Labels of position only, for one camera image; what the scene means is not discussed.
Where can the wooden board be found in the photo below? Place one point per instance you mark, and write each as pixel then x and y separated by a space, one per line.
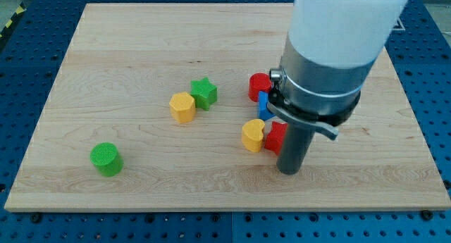
pixel 126 61

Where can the yellow heart block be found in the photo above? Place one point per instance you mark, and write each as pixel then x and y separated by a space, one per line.
pixel 253 135

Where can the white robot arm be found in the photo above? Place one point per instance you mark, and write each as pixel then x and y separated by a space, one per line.
pixel 342 33

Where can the green star block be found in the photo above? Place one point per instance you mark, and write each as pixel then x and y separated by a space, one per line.
pixel 204 93

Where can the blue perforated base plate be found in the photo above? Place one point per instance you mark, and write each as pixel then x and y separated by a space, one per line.
pixel 32 50

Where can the yellow hexagon block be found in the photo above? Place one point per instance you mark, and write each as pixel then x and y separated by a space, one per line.
pixel 182 107

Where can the red cylinder block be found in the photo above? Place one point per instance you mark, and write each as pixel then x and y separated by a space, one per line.
pixel 258 82

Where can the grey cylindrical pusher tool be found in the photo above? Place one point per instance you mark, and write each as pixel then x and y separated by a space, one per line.
pixel 311 98

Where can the blue block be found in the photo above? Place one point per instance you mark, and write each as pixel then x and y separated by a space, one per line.
pixel 263 111

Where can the green cylinder block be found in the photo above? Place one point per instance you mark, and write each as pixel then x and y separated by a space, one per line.
pixel 106 158

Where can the red star block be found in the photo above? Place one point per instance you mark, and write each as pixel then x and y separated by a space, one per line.
pixel 275 138

